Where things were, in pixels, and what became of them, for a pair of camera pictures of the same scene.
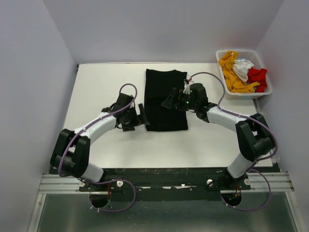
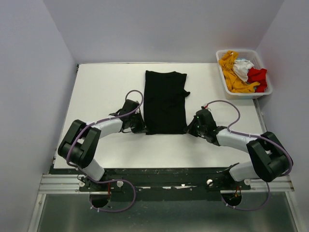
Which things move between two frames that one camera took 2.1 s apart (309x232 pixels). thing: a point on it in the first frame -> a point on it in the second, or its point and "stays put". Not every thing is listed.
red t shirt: (254, 75) stays put
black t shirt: (159, 83) stays put
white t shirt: (241, 67) stays put
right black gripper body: (185, 102) -> (195, 129)
